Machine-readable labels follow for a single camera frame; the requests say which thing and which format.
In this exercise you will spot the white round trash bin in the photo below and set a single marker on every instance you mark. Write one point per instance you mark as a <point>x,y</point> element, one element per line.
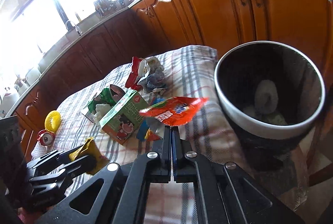
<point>300,86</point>

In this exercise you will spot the white rice cooker pot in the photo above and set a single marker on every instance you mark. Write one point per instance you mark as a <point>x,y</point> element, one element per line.
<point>7,102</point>

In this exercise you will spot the green milk carton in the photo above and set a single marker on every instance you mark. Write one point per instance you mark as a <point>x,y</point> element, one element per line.
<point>124,119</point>

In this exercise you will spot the crushed red soda can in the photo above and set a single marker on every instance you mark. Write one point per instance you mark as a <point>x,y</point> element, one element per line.
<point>46,138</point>

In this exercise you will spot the orange snack packet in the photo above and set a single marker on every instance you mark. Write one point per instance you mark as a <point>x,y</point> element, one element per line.
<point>175,111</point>

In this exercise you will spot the kitchen faucet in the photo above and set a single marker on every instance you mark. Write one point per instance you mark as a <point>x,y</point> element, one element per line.
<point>70,27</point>

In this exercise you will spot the green yellow snack wrapper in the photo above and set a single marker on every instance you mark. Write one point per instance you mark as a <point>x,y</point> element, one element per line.
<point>91,149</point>

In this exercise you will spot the red snack bag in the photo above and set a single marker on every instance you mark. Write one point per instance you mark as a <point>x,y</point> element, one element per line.
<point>132,81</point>

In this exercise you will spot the green crushed can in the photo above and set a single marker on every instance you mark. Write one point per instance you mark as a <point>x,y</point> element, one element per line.
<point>109,95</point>

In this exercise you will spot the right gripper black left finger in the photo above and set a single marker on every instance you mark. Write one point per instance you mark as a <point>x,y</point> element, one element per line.
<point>117,193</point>

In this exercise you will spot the lower wooden kitchen cabinets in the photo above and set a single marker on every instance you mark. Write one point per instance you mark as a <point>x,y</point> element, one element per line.
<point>151,27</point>

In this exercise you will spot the white blue wrapper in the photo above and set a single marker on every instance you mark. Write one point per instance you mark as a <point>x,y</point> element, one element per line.
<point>151,76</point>

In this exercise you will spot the white plastic bag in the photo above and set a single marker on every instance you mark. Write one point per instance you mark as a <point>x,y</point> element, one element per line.
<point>100,111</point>

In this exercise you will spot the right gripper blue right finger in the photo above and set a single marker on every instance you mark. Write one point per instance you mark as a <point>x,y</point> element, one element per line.
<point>225,193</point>

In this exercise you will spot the white foam net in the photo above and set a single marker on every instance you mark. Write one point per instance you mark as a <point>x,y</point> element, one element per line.
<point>39,150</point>
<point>266,104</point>

